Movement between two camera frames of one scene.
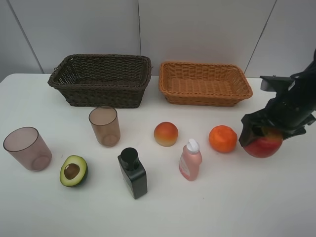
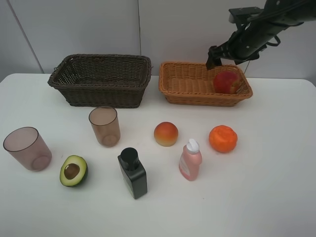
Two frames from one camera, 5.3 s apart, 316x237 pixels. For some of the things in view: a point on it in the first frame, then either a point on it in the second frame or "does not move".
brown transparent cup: x=105 y=124 does not move
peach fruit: x=166 y=134 does not move
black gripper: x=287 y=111 -> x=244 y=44
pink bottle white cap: x=190 y=160 does not move
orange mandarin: x=222 y=138 does not move
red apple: x=265 y=145 -> x=226 y=82
